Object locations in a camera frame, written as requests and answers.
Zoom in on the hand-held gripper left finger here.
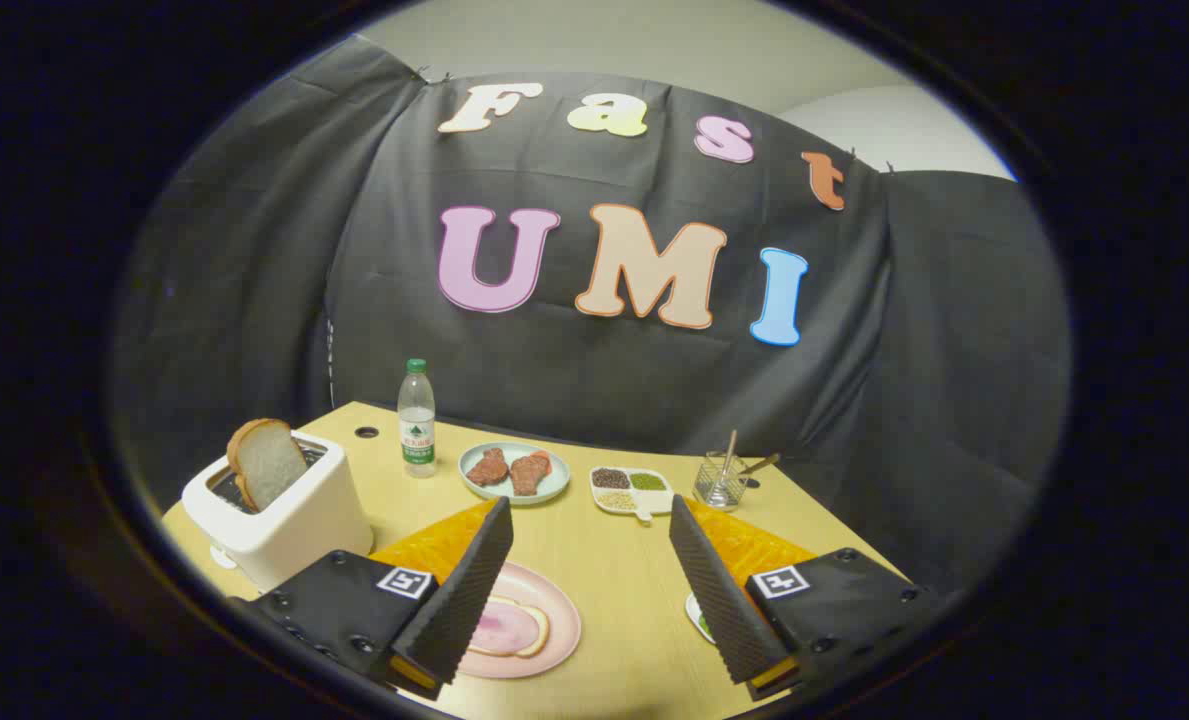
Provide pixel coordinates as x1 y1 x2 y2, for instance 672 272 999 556
244 497 515 701

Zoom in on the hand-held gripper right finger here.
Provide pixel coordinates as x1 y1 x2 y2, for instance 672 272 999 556
668 494 940 701

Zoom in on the crusted white bread slice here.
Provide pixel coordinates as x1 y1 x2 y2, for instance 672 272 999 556
226 418 309 513

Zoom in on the pink ham slice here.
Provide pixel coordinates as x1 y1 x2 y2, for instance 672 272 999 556
474 603 540 656

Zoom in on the white bread slice under ham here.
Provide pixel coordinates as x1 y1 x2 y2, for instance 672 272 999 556
469 595 552 659

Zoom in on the pink round plate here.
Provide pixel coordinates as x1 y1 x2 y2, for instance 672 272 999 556
454 560 583 681

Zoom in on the white divided bean dish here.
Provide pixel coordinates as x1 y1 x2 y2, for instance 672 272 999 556
589 465 675 524

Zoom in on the brown meat piece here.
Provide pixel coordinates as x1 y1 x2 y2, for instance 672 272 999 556
466 448 510 488
509 450 553 497

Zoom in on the light blue round plate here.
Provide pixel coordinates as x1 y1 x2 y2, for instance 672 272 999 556
458 442 572 506

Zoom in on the clear plastic water bottle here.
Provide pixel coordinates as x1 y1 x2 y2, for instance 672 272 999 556
397 358 437 479

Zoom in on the white toaster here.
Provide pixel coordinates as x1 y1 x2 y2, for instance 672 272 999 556
182 430 375 593

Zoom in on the black backdrop cloth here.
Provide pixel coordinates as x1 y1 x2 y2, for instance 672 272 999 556
109 35 1072 601

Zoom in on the wire utensil holder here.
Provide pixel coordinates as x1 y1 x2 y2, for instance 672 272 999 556
692 450 750 513

